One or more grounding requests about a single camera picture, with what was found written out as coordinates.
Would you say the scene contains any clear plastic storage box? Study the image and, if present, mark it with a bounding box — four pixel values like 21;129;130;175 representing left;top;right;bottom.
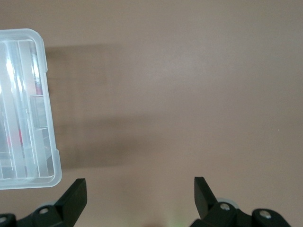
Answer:
0;28;63;191

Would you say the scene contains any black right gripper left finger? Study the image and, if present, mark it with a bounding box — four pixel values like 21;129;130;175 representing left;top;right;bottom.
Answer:
0;178;88;227

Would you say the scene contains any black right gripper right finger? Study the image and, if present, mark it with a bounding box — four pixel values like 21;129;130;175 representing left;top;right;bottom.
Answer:
190;176;292;227

